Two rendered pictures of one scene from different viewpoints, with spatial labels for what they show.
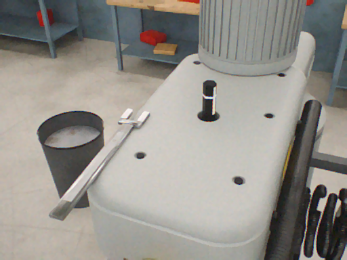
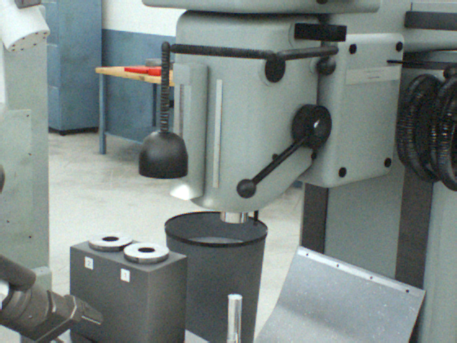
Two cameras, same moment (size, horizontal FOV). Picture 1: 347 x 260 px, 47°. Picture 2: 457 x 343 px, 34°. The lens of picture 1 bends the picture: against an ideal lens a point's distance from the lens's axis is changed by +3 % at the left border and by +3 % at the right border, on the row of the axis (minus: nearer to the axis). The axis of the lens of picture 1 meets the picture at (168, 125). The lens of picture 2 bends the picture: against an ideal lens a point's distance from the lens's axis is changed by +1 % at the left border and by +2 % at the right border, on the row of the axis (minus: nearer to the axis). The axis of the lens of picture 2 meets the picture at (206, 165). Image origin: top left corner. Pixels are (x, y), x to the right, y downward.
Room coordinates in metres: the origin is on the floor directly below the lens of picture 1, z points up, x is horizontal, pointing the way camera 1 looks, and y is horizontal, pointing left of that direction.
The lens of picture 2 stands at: (-0.60, -0.50, 1.66)
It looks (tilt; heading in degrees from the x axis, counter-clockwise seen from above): 13 degrees down; 23
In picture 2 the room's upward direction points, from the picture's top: 2 degrees clockwise
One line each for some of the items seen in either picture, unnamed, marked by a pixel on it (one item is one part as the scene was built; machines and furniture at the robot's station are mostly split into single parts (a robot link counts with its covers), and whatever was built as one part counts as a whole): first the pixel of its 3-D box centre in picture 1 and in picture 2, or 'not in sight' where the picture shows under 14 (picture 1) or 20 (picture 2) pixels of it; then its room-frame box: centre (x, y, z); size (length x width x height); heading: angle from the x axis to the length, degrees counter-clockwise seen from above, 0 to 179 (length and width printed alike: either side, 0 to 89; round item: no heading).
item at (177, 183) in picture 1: (209, 147); not in sight; (0.56, -0.07, 1.81); 0.47 x 0.26 x 0.16; 156
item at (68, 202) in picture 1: (104, 155); not in sight; (0.44, 0.09, 1.89); 0.24 x 0.04 x 0.01; 159
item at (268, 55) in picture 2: not in sight; (226, 51); (0.34, -0.12, 1.58); 0.17 x 0.01 x 0.01; 89
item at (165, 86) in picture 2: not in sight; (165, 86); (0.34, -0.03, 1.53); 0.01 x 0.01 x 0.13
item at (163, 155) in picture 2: not in sight; (163, 152); (0.34, -0.03, 1.43); 0.07 x 0.07 x 0.06
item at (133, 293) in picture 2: not in sight; (127, 291); (0.66, 0.21, 1.05); 0.22 x 0.12 x 0.20; 76
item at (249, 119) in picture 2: not in sight; (241, 109); (0.55, -0.07, 1.47); 0.21 x 0.19 x 0.32; 66
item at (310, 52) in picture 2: not in sight; (309, 52); (0.41, -0.22, 1.58); 0.17 x 0.01 x 0.01; 169
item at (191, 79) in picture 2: not in sight; (188, 131); (0.44, -0.02, 1.45); 0.04 x 0.04 x 0.21; 66
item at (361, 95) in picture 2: not in sight; (315, 101); (0.72, -0.15, 1.47); 0.24 x 0.19 x 0.26; 66
